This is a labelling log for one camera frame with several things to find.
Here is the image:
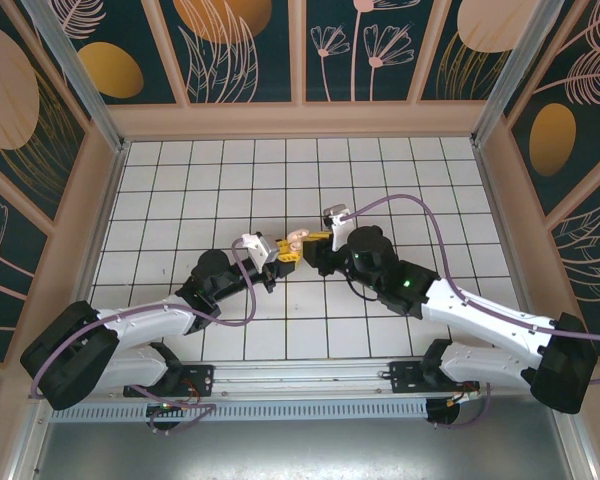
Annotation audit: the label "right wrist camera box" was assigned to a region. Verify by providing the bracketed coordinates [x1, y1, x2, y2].
[322, 202, 352, 224]

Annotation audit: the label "teal panel pink leaf outlines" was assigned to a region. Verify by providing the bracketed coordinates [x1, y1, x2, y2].
[548, 187, 600, 359]

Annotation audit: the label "white earbud charging case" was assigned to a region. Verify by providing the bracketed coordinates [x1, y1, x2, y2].
[285, 228, 312, 251]

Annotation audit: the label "teal panel orange disc leaves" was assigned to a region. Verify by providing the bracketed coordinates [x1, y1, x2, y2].
[158, 0, 302, 105]

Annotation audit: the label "grey slotted cable duct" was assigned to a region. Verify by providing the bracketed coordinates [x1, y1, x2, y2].
[49, 401, 430, 422]

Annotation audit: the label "aluminium mounting rail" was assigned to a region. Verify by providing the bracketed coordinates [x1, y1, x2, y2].
[28, 360, 531, 401]

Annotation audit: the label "aluminium corner post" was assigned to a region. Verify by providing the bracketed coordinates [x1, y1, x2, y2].
[471, 0, 567, 147]
[21, 0, 127, 154]

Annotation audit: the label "grey metal sheet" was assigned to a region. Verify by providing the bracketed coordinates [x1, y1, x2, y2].
[29, 418, 581, 480]

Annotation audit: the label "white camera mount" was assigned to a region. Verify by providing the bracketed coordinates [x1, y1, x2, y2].
[328, 213, 354, 253]
[239, 230, 265, 254]

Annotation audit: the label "teal panel large pink disc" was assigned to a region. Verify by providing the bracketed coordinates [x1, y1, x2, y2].
[0, 0, 92, 229]

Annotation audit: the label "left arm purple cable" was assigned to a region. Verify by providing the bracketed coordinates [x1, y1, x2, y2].
[29, 238, 259, 436]

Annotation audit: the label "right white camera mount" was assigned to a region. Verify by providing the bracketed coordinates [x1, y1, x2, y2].
[328, 213, 354, 253]

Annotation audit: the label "aluminium frame bar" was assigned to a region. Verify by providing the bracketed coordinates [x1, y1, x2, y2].
[7, 399, 51, 480]
[549, 414, 599, 480]

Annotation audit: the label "teal panel pink disc gold lines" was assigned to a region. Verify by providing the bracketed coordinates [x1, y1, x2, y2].
[418, 0, 526, 103]

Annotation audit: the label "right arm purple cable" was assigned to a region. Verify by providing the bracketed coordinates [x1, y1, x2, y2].
[344, 193, 600, 431]

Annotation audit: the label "teal panel orange oval fern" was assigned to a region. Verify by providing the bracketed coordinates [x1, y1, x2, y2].
[502, 0, 600, 219]

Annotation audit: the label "teal panel single pink flower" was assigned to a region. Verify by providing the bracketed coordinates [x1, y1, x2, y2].
[0, 149, 50, 364]

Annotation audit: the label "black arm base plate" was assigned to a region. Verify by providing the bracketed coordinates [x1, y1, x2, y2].
[388, 359, 434, 396]
[123, 363, 216, 400]

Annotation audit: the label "teal panel with orange oval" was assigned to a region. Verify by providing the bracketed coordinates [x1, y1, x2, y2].
[43, 0, 184, 107]

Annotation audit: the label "small circuit board with wires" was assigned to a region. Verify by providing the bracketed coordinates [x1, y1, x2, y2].
[146, 397, 204, 420]

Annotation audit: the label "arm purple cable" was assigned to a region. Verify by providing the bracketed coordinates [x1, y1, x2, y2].
[29, 238, 259, 436]
[344, 193, 600, 431]

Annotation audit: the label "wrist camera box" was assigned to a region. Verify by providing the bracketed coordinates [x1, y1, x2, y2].
[322, 202, 352, 224]
[251, 237, 280, 271]

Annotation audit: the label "aluminium table edge strip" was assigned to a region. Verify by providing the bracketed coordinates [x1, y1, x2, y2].
[72, 142, 131, 321]
[472, 139, 537, 346]

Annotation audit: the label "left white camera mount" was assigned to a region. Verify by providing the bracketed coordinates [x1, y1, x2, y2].
[239, 230, 265, 254]

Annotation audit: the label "teal panel with pink flowers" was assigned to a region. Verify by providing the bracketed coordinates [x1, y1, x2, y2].
[303, 0, 424, 105]

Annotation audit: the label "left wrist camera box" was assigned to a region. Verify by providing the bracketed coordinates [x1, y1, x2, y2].
[251, 237, 280, 271]

